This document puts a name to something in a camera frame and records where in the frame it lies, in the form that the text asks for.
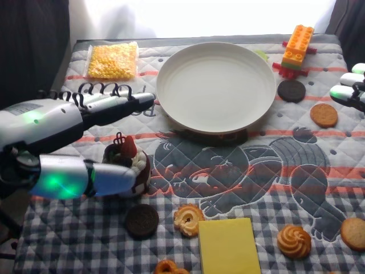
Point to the yellow foam block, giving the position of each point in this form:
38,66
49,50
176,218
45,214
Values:
228,245

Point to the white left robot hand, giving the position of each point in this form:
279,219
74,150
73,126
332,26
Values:
42,120

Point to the white round plate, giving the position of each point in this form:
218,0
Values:
214,85

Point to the dark chocolate sandwich cookie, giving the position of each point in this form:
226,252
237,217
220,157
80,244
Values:
291,90
142,221

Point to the pretzel shaped butter cookie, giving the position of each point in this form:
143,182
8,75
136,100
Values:
168,267

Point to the dark curtain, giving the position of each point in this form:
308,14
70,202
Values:
28,42
350,28

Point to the green round disc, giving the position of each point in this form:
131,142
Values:
261,54

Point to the grey quilt with bear print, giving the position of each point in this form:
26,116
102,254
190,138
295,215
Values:
256,171

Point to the orange and green brick stack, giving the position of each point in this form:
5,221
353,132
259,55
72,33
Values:
298,42

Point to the tan round sandwich cookie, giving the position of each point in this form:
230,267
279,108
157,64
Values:
353,234
323,115

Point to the swirl butter cookie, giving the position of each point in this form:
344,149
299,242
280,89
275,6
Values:
186,220
293,241

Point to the toy chocolate cream cake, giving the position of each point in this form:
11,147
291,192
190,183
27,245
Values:
144,177

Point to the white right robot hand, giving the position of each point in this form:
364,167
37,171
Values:
346,92

